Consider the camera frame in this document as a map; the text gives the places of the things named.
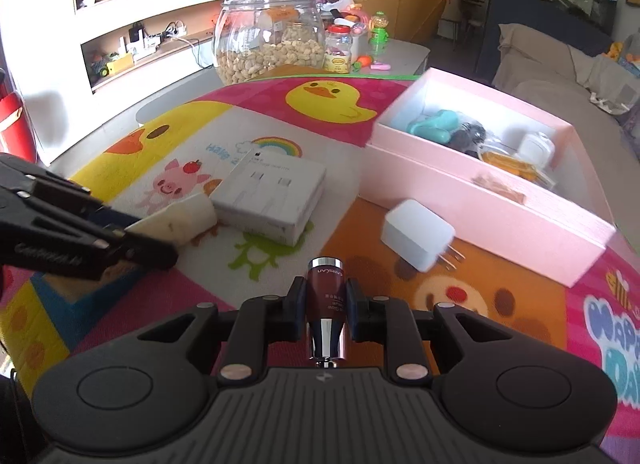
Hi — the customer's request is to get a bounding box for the white flat box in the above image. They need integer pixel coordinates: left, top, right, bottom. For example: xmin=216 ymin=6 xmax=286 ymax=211
xmin=210 ymin=141 xmax=327 ymax=247

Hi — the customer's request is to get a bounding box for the orange plush toy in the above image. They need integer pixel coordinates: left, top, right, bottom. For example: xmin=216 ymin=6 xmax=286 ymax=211
xmin=607 ymin=40 xmax=640 ymax=65

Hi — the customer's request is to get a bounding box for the white wall shelf unit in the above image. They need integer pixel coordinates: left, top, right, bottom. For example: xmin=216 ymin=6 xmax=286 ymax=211
xmin=71 ymin=0 xmax=262 ymax=95

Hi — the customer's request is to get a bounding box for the small jar with red lid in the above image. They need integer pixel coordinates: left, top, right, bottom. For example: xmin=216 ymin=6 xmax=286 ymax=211
xmin=323 ymin=24 xmax=355 ymax=74

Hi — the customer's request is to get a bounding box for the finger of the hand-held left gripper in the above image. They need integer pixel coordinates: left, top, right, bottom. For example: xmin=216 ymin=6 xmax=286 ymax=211
xmin=0 ymin=153 xmax=139 ymax=231
xmin=0 ymin=193 xmax=179 ymax=281

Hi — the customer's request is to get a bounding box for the dark metal chair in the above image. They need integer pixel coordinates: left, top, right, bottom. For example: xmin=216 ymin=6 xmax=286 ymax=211
xmin=437 ymin=0 xmax=484 ymax=52

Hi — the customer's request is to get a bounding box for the orange item in plastic bag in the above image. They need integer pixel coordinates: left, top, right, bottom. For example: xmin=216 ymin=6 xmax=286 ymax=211
xmin=477 ymin=144 xmax=557 ymax=191

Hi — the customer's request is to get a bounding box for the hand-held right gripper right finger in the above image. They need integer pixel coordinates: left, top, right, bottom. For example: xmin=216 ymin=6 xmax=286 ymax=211
xmin=347 ymin=277 xmax=507 ymax=381

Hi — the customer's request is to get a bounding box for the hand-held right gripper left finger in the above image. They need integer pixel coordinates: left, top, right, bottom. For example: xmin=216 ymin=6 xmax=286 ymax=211
xmin=144 ymin=276 xmax=307 ymax=381

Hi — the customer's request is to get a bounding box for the plastic bag with dark item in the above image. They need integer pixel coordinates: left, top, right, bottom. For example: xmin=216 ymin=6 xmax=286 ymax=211
xmin=447 ymin=121 xmax=489 ymax=155

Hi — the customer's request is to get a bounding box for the colourful cartoon play mat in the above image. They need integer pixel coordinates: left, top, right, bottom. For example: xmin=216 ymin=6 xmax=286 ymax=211
xmin=0 ymin=68 xmax=640 ymax=464

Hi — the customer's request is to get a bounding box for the cream lotion tube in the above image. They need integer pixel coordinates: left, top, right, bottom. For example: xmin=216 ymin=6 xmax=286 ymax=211
xmin=47 ymin=194 xmax=217 ymax=303

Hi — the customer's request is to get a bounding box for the white power strip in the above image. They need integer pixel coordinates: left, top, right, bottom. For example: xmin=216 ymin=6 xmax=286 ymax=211
xmin=117 ymin=21 xmax=189 ymax=52

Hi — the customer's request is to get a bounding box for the beige sofa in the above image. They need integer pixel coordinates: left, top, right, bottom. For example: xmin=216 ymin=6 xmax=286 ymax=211
xmin=492 ymin=22 xmax=640 ymax=155

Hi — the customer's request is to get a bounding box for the white plug adapter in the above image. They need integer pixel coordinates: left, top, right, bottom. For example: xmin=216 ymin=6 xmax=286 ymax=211
xmin=381 ymin=199 xmax=466 ymax=273

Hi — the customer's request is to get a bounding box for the dark red cosmetic bottle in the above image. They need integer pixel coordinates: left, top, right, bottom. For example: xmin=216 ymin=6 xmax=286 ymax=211
xmin=305 ymin=256 xmax=349 ymax=368

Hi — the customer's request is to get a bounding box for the glass jar of peanuts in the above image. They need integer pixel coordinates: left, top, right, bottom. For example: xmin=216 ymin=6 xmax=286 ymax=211
xmin=212 ymin=0 xmax=327 ymax=86

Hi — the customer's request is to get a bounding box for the teal plastic toy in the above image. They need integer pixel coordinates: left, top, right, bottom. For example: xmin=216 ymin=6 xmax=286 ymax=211
xmin=405 ymin=110 xmax=457 ymax=141

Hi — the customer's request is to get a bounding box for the red fire extinguisher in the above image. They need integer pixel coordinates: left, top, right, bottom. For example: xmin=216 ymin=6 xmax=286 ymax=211
xmin=0 ymin=90 xmax=37 ymax=165

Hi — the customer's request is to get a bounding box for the green gumball toy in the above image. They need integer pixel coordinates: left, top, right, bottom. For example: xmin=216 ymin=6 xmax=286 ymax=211
xmin=368 ymin=10 xmax=392 ymax=57

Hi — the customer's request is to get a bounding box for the white rounded charger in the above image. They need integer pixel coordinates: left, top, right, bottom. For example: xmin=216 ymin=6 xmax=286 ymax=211
xmin=517 ymin=131 xmax=557 ymax=167

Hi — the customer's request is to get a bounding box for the pink cardboard box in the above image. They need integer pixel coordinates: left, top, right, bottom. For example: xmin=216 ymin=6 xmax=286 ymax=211
xmin=360 ymin=68 xmax=617 ymax=289

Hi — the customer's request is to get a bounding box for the yellow toy truck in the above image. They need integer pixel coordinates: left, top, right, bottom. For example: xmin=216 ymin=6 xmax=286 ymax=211
xmin=89 ymin=52 xmax=135 ymax=78

